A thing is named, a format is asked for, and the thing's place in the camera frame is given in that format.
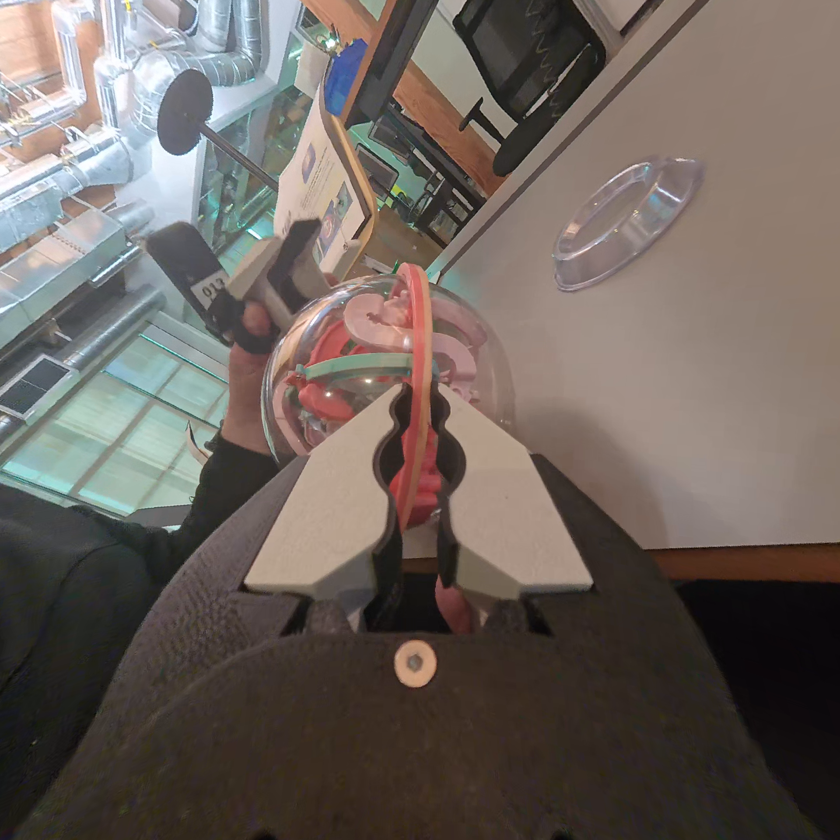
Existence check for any black mesh office chair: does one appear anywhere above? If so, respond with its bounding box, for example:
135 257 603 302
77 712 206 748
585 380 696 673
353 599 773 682
451 0 609 178

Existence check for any blue plastic object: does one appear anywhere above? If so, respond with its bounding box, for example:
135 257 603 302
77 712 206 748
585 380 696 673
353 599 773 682
325 38 370 118

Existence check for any white printed poster board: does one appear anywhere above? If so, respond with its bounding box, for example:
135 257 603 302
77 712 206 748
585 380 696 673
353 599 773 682
271 82 380 263

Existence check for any black round disc stand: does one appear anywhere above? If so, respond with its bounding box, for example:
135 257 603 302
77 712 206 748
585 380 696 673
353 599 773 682
156 68 280 189

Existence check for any clear maze ball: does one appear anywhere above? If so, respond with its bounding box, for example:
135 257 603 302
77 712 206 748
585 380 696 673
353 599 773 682
261 262 517 529

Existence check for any silver ventilation duct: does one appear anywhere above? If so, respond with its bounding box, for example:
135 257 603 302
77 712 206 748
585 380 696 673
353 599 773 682
0 0 266 316

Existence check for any person's left hand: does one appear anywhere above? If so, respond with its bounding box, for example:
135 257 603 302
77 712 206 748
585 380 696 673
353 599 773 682
222 305 284 457

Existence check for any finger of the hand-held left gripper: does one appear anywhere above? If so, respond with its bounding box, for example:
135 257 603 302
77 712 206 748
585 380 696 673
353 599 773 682
272 218 337 309
231 235 296 338

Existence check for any wooden desk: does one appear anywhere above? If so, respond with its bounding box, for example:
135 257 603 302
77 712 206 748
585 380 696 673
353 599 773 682
298 0 496 181

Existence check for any clear plastic ball stand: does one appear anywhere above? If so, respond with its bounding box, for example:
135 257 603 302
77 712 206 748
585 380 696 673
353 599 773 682
551 155 707 294

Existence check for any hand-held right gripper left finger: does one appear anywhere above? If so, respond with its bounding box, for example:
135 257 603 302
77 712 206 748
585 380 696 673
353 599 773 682
244 387 408 621

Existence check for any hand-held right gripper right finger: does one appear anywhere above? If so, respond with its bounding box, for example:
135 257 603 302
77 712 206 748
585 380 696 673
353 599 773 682
428 387 595 624

